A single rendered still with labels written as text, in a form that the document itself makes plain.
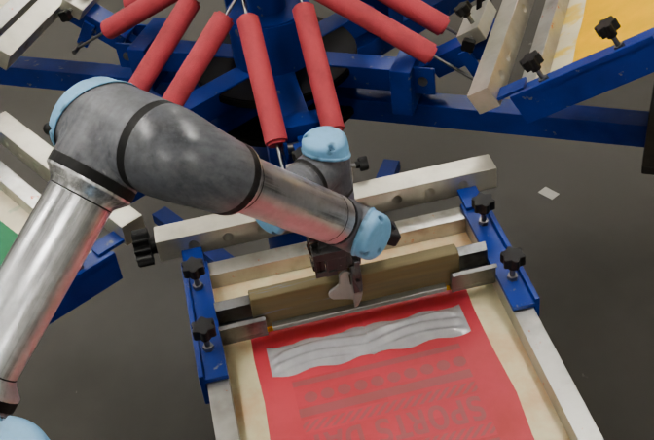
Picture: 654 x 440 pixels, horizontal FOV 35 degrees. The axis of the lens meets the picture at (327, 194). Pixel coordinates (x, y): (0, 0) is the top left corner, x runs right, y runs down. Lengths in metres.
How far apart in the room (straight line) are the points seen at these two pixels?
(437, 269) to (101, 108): 0.81
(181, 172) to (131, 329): 2.17
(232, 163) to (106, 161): 0.15
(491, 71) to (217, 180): 1.01
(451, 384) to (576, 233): 1.78
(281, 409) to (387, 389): 0.18
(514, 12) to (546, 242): 1.29
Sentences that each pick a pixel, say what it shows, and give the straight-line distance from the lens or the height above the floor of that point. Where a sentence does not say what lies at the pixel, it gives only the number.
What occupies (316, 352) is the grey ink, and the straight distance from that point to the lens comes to 1.85.
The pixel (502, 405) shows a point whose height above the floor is 0.95.
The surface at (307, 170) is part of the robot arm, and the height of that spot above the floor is 1.34.
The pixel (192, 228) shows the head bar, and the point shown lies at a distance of 2.03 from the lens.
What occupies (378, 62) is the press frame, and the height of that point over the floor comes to 1.02.
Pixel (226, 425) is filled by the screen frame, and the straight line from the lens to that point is 1.74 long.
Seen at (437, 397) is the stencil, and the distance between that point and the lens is 1.78.
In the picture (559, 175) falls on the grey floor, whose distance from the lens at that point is 3.74.
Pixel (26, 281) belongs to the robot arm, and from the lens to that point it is 1.29.
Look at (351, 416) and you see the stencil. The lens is 1.76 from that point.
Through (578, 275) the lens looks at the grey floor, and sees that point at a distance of 3.36.
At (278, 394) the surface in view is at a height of 0.95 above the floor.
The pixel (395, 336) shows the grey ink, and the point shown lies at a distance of 1.87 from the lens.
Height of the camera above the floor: 2.32
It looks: 39 degrees down
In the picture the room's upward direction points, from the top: 8 degrees counter-clockwise
